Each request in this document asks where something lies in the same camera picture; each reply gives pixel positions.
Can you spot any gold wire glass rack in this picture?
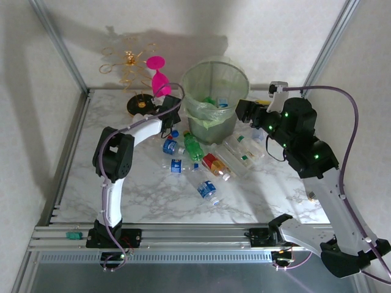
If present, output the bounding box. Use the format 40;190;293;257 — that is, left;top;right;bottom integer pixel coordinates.
99;36;159;117

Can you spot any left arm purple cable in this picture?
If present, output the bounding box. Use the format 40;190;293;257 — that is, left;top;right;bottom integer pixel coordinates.
99;82;187;273

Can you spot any aluminium side rail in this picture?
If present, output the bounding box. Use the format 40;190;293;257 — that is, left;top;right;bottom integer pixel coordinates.
45;88;92;226

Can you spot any aluminium frame post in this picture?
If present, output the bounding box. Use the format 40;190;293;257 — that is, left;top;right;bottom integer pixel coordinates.
29;0;90;95
302;0;358;92

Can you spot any clear bottle purple label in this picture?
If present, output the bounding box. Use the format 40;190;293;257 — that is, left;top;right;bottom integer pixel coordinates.
250;128;266;143

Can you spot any green Sprite bottle yellow cap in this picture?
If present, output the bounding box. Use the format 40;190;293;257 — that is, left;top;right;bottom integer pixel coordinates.
182;130;205;162

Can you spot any clear bottle red label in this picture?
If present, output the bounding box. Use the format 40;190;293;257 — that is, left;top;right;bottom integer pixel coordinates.
201;152;232;183

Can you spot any translucent plastic bin liner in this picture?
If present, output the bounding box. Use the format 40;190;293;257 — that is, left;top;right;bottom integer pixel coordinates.
180;56;251;131

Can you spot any slotted metal cable duct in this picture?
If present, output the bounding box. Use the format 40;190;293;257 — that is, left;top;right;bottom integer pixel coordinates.
38;251;272;264

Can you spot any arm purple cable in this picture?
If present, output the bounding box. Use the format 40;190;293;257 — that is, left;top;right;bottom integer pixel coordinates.
99;82;187;273
273;85;391;283

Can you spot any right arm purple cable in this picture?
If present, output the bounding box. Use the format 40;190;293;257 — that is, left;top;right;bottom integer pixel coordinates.
273;85;391;283

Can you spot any thin black cable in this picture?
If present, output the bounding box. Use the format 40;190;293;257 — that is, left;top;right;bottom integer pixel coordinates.
160;120;177;138
265;134;290;162

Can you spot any pink plastic goblet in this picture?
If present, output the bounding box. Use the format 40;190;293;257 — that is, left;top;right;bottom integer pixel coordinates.
145;56;172;98

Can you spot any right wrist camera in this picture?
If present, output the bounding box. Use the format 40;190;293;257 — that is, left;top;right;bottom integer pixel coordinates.
267;81;290;114

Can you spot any grey metal mesh bin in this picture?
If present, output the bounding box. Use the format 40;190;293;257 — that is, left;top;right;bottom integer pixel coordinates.
182;59;250;145

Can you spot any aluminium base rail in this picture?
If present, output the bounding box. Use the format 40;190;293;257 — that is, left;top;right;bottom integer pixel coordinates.
27;222;334;253

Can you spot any black connector box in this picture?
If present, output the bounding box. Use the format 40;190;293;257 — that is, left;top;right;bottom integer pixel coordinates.
271;250;294;267
100;250;128;267

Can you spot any clear bottle green label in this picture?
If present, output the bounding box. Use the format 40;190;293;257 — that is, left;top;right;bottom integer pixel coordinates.
218;145;257;172
224;133;266;160

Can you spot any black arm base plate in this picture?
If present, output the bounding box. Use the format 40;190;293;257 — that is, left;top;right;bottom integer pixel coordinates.
244;227;277;248
86;227;143;248

